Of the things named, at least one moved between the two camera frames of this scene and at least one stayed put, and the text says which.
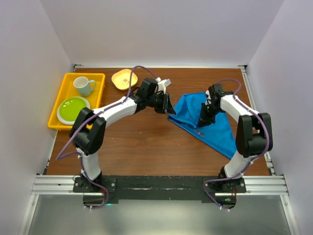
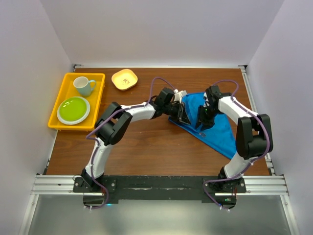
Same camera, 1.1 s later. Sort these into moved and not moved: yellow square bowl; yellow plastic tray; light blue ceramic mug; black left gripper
Moved: black left gripper
Not moved: light blue ceramic mug; yellow plastic tray; yellow square bowl
